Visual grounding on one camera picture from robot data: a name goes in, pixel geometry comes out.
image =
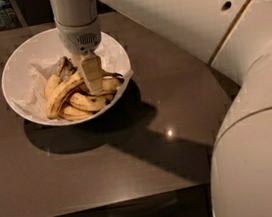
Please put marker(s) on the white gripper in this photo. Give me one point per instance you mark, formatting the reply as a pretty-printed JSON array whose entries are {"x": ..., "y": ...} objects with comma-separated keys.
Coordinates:
[{"x": 79, "y": 38}]

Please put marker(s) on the long top yellow banana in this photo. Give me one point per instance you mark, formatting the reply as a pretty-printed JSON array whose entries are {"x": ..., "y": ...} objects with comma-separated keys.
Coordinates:
[{"x": 57, "y": 97}]

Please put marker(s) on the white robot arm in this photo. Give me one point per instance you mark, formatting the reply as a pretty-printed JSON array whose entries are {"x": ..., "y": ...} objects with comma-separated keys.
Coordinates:
[{"x": 235, "y": 38}]

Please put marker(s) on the right yellow banana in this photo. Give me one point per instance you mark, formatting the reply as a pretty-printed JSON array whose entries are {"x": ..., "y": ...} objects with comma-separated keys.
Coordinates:
[{"x": 111, "y": 84}]

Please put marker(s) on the left small yellow banana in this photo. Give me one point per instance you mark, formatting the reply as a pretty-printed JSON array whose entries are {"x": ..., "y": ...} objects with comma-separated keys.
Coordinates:
[{"x": 51, "y": 85}]

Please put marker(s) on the middle spotted yellow banana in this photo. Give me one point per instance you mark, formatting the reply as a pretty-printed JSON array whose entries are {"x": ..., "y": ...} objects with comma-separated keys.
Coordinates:
[{"x": 86, "y": 102}]

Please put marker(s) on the bottom yellow banana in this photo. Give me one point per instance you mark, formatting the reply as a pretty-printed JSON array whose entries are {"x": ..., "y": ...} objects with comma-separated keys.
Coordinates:
[{"x": 73, "y": 114}]

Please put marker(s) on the white bowl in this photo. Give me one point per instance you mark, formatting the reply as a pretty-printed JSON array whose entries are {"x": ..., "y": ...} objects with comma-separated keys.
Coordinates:
[{"x": 48, "y": 42}]

